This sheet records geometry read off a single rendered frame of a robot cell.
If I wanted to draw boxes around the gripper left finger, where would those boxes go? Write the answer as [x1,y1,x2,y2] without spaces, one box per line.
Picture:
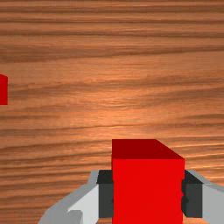
[38,169,115,224]

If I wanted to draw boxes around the red cube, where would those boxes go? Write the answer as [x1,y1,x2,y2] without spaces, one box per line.
[111,138,186,224]
[0,73,9,106]

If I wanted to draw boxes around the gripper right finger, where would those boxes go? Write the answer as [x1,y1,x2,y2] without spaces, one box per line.
[181,169,224,224]

